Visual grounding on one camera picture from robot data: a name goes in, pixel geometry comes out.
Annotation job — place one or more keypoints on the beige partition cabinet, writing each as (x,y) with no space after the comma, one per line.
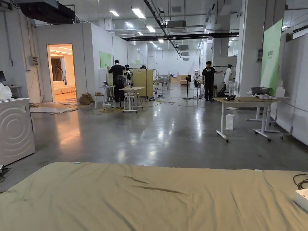
(142,81)

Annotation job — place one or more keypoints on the black standing fan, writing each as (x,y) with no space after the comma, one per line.
(188,84)

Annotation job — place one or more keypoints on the group of people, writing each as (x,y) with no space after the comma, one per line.
(121,77)

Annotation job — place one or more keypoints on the stack of brown cartons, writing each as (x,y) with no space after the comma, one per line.
(86,98)

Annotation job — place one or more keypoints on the white carton on floor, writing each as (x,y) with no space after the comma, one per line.
(230,122)

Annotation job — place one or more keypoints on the bed with beige sheet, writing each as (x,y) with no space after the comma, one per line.
(134,202)

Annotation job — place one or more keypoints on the white washing machine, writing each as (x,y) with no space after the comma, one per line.
(14,125)

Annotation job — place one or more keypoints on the white flat box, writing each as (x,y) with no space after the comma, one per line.
(302,196)

